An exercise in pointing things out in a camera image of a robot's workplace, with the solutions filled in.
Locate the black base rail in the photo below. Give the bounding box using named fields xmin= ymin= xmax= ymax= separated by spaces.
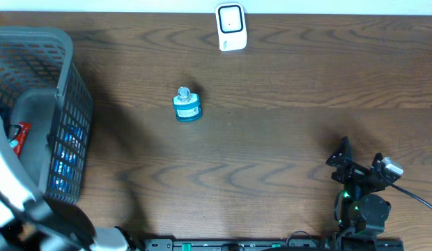
xmin=142 ymin=238 xmax=405 ymax=251

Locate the red snack packet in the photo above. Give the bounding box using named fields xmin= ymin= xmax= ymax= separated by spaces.
xmin=8 ymin=122 xmax=31 ymax=156

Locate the grey plastic mesh basket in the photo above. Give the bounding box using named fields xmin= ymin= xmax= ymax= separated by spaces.
xmin=0 ymin=26 xmax=93 ymax=204

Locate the blue Oreo cookie pack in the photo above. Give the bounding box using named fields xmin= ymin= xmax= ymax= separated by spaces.
xmin=49 ymin=125 xmax=84 ymax=196

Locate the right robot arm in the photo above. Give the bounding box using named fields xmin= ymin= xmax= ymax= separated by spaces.
xmin=326 ymin=136 xmax=391 ymax=239

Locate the blue mouthwash bottle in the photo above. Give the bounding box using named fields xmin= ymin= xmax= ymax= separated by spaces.
xmin=172 ymin=86 xmax=202 ymax=122

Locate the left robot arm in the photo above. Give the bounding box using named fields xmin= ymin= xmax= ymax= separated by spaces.
xmin=0 ymin=116 xmax=145 ymax=250

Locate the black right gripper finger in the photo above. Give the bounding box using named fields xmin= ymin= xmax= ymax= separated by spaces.
xmin=371 ymin=153 xmax=385 ymax=174
xmin=325 ymin=136 xmax=352 ymax=168

